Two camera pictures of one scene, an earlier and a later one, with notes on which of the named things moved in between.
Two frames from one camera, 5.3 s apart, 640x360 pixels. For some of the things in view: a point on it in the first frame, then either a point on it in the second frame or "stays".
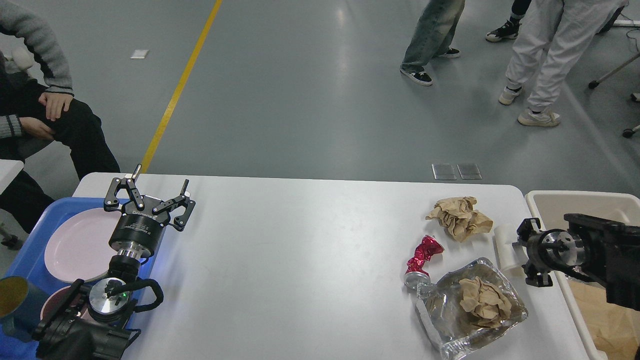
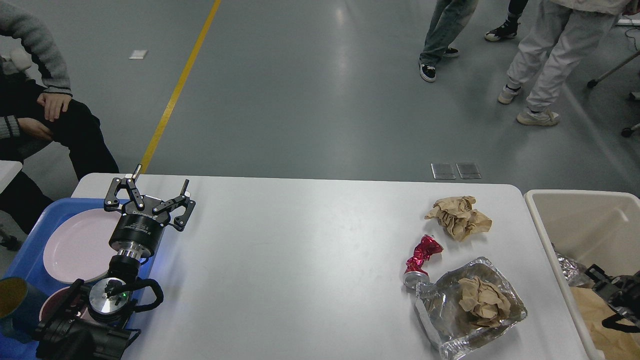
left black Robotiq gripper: (139, 230) stays
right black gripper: (555, 250) → (610, 286)
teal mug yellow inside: (22, 305) stays
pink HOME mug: (53, 301) stays
